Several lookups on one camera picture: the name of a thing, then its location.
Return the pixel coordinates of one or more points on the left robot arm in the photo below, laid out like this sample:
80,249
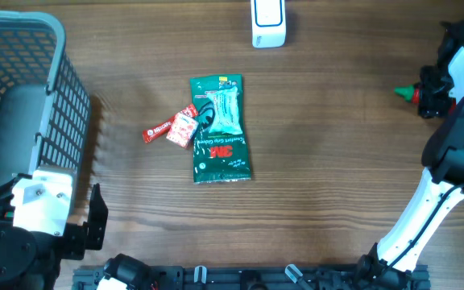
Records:
35,236

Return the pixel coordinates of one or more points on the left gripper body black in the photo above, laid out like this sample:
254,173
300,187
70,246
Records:
73,245

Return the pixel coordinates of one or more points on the teal white sachet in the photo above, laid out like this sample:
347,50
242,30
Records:
226,112

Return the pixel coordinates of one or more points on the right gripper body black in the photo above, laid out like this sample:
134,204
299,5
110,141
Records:
437,89

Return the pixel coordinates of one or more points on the grey plastic mesh basket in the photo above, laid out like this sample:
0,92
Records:
44,107

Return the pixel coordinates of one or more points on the green 3M gloves packet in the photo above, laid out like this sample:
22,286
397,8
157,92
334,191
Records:
218,157

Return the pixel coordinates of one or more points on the white barcode scanner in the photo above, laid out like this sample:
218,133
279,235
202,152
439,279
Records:
268,23

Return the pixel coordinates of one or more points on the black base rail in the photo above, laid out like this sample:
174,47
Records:
176,277

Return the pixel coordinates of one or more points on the red packet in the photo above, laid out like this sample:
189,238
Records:
182,130

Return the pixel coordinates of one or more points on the green cap sauce bottle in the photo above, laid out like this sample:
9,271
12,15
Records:
410,93

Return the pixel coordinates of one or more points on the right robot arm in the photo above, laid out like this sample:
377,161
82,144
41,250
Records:
392,261

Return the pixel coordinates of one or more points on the red stick sachet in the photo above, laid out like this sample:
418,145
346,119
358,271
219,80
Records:
155,132

